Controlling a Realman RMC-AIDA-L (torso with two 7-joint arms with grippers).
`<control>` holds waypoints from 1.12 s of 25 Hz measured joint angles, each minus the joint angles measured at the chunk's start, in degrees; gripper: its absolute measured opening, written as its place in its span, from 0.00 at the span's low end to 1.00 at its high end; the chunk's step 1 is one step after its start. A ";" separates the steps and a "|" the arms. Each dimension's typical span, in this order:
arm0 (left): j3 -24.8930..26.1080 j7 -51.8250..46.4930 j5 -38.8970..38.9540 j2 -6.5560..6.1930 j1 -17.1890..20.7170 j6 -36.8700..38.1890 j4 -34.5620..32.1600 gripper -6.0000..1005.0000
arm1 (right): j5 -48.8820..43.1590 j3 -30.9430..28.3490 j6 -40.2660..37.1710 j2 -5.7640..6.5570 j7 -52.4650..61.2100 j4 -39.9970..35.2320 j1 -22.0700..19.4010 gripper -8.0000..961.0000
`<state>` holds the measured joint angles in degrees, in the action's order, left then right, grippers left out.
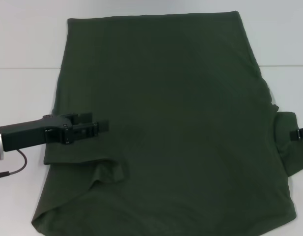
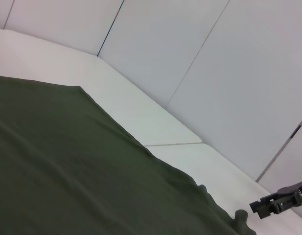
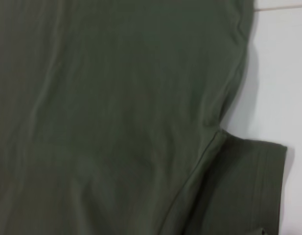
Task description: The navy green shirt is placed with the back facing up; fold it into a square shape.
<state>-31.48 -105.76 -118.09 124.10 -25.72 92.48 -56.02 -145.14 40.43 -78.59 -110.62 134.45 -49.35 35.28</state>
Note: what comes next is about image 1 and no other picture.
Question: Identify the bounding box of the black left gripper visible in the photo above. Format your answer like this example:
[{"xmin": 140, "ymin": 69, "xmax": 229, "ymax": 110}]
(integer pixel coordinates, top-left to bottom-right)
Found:
[{"xmin": 0, "ymin": 112, "xmax": 110, "ymax": 152}]

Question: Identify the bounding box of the dark green t-shirt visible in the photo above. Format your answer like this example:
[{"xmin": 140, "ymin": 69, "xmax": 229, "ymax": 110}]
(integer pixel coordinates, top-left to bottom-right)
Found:
[{"xmin": 30, "ymin": 11, "xmax": 303, "ymax": 236}]

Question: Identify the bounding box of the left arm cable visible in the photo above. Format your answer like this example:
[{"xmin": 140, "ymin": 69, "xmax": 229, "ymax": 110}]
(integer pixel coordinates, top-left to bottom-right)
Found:
[{"xmin": 0, "ymin": 148, "xmax": 28, "ymax": 180}]

